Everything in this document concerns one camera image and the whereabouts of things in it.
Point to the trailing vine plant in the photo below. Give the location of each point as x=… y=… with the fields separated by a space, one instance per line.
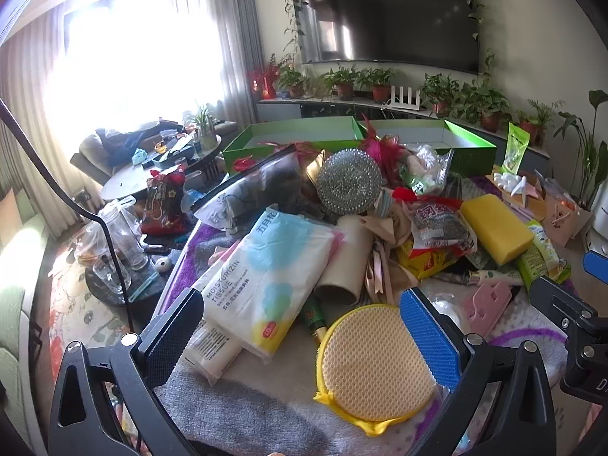
x=290 y=9

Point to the brown paper bag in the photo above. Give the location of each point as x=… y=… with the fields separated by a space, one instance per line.
x=565 y=213

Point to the pink cloth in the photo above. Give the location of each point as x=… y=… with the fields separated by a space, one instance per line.
x=537 y=192

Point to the green sofa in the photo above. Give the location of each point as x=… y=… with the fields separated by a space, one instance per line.
x=14 y=294

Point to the clear bag with green contents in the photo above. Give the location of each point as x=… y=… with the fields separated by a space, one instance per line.
x=427 y=166

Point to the beige ribbon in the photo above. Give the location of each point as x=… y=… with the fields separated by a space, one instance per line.
x=384 y=251

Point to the tall floor plant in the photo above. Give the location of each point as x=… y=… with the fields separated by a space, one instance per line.
x=586 y=152

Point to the yellow red packet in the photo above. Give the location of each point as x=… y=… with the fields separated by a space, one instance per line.
x=425 y=263

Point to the potted green plant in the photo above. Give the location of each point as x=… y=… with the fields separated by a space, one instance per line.
x=489 y=107
x=290 y=80
x=380 y=83
x=343 y=80
x=439 y=92
x=532 y=123

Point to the white router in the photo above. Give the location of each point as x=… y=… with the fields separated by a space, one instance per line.
x=403 y=97

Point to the white folded card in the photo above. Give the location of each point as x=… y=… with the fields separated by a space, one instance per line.
x=521 y=186

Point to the grey towel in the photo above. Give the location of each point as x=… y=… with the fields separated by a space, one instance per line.
x=237 y=413

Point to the white packet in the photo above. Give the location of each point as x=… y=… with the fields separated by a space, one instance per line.
x=213 y=351

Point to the dark green tube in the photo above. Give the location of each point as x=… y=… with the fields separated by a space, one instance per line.
x=314 y=319

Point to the grey window curtain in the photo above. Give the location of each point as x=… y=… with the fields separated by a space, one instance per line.
x=237 y=47

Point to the grey armchair with clothes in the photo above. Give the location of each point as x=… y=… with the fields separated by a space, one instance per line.
x=109 y=147

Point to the white green tube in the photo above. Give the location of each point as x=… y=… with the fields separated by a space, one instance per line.
x=494 y=276

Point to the red feather toy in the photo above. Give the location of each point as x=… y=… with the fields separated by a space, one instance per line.
x=384 y=145

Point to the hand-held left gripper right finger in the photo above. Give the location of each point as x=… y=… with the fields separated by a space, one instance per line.
x=430 y=337

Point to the purple floral blanket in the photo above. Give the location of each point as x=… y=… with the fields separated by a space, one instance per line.
x=204 y=242

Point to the pink clip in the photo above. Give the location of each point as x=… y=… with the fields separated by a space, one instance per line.
x=487 y=301

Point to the white tissue pack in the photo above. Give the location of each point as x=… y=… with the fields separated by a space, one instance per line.
x=270 y=275

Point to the round dark coffee table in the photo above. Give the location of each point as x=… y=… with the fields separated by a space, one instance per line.
x=128 y=180

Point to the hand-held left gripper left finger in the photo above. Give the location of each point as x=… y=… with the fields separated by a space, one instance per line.
x=173 y=337

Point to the silver scouring ball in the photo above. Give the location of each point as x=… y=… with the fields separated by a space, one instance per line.
x=349 y=183

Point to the wall television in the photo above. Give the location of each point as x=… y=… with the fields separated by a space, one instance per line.
x=389 y=14

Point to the yellow sponge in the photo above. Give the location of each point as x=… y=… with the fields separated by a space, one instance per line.
x=496 y=230

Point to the yellow round scrubber pad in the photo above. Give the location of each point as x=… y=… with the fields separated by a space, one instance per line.
x=375 y=365

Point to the white appliance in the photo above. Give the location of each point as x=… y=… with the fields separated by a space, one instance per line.
x=598 y=232

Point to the cardboard tube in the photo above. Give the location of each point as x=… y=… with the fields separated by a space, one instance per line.
x=342 y=266

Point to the small plant in glass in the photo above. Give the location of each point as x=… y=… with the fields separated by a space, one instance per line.
x=204 y=126

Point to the floral rug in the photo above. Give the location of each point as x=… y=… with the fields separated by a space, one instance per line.
x=76 y=304

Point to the beige window curtain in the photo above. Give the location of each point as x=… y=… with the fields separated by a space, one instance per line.
x=33 y=85

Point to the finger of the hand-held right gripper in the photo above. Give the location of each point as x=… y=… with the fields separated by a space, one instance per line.
x=560 y=301
x=597 y=263

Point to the green standing snack bag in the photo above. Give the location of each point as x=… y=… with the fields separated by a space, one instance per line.
x=515 y=152

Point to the red flower plant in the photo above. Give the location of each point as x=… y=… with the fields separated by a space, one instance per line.
x=263 y=78

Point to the television cabinet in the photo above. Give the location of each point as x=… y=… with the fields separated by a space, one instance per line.
x=304 y=109

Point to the red flowered snack bag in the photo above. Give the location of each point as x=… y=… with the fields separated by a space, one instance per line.
x=164 y=199

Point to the white glove-shaped ornament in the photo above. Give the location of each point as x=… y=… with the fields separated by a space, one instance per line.
x=506 y=181

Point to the green snack packet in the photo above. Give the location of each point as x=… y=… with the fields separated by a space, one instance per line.
x=541 y=251

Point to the green cardboard box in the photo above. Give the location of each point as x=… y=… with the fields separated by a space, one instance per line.
x=427 y=130
x=285 y=130

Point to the zip bag with dark contents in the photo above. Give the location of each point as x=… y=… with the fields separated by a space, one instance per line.
x=251 y=185

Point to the packet of steel wool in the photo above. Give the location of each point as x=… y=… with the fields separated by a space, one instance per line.
x=437 y=228

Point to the glass jar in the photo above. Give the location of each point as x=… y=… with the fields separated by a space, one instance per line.
x=118 y=232

